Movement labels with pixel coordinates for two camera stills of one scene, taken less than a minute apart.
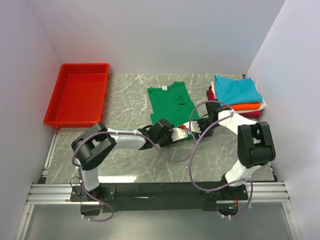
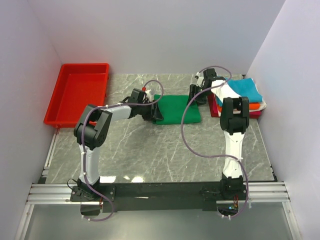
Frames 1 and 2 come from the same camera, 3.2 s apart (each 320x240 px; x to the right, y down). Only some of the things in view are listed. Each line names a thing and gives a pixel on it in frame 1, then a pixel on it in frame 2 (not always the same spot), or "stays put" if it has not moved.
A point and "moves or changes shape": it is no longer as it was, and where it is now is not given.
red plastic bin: [79, 99] stays put
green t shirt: [172, 103] moves or changes shape
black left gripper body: [170, 137] to [154, 110]
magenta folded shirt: [256, 114] stays put
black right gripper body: [203, 127] to [196, 91]
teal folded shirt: [237, 91] stays put
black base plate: [125, 197] stays put
